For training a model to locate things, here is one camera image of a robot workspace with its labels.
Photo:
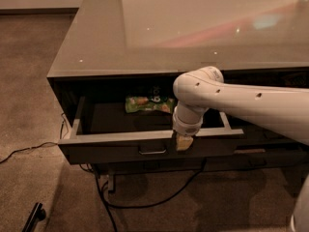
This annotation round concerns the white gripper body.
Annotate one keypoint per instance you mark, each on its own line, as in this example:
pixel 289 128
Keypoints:
pixel 186 129

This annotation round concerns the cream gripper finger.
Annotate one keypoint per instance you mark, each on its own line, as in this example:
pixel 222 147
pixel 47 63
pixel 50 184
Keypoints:
pixel 183 142

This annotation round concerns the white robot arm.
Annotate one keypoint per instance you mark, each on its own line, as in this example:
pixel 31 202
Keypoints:
pixel 281 110

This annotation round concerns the grey drawer cabinet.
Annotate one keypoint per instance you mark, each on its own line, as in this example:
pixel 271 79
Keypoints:
pixel 120 48

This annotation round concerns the green snack bag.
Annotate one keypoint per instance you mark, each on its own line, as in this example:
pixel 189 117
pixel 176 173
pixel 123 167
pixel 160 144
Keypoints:
pixel 153 103

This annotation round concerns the metal cabinet leg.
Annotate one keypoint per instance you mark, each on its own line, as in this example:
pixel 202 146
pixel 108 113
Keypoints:
pixel 111 183

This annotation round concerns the black object on floor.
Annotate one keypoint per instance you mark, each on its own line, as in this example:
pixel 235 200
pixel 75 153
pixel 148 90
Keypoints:
pixel 37 214

